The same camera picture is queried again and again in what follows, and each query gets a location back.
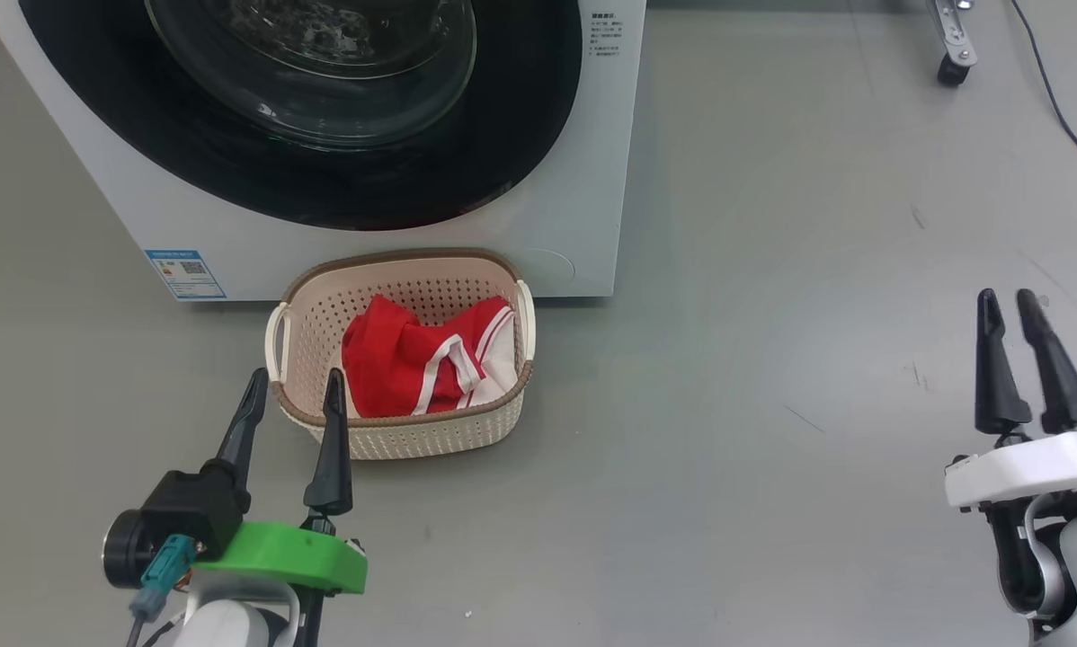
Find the stainless steel washing machine drum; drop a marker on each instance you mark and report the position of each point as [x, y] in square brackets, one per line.
[323, 18]

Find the cream perforated basket brown rim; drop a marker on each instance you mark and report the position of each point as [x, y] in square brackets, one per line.
[413, 440]

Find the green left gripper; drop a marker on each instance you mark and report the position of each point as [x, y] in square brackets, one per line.
[296, 557]

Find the metal table leg with caster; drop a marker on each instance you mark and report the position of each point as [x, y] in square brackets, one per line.
[952, 36]

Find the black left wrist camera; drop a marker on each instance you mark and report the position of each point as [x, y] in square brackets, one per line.
[188, 512]

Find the white front-load washing machine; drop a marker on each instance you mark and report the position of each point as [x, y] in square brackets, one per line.
[592, 180]

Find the plain red garment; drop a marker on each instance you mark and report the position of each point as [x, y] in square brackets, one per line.
[377, 368]

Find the red garment with white trim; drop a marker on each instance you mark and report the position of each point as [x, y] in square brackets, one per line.
[485, 350]

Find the round white filter cover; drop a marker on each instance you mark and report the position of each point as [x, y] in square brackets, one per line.
[547, 268]

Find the black round glass washer door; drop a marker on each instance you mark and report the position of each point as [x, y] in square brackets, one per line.
[98, 108]

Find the blue energy label sticker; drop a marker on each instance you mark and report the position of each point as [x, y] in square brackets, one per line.
[183, 274]

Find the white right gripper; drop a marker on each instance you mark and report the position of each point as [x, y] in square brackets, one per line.
[1033, 467]

